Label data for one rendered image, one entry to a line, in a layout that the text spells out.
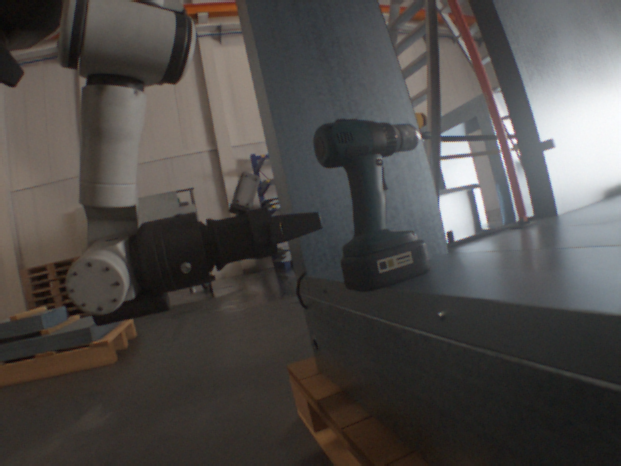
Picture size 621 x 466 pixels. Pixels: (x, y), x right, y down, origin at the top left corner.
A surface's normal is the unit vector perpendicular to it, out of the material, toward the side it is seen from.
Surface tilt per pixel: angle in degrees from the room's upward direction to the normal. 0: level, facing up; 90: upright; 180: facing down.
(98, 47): 144
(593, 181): 90
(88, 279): 107
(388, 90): 90
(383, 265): 90
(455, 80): 90
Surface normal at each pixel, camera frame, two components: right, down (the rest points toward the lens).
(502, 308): -0.94, 0.21
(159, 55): 0.44, 0.71
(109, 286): 0.33, 0.21
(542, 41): 0.28, -0.07
